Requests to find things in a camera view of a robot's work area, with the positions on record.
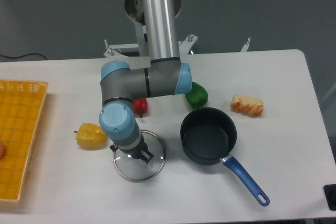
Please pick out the bread loaf piece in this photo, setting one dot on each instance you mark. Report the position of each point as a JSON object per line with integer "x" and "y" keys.
{"x": 247, "y": 105}

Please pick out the black device at table edge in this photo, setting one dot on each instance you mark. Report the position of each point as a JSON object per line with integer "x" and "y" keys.
{"x": 330, "y": 194}

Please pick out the dark saucepan blue handle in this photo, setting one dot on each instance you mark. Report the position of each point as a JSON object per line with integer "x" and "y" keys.
{"x": 208, "y": 135}

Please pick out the glass lid blue knob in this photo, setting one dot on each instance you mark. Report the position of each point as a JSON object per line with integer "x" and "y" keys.
{"x": 135, "y": 169}

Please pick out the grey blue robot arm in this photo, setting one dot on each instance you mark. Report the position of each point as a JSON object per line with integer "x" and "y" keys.
{"x": 121, "y": 85}

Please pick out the red bell pepper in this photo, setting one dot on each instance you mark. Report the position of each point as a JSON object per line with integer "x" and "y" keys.
{"x": 140, "y": 107}

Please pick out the orange object in basket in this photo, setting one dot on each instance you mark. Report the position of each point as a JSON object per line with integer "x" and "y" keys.
{"x": 2, "y": 149}

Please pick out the green bell pepper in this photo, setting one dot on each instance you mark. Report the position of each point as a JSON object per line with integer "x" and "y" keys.
{"x": 197, "y": 97}

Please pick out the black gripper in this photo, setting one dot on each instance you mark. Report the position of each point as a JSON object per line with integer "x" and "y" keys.
{"x": 140, "y": 151}

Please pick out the white table bracket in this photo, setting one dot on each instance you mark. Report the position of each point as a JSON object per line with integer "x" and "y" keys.
{"x": 246, "y": 45}

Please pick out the yellow bell pepper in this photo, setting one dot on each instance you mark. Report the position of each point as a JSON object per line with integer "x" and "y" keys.
{"x": 90, "y": 136}

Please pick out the yellow woven basket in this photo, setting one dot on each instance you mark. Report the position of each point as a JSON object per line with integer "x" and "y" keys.
{"x": 22, "y": 102}

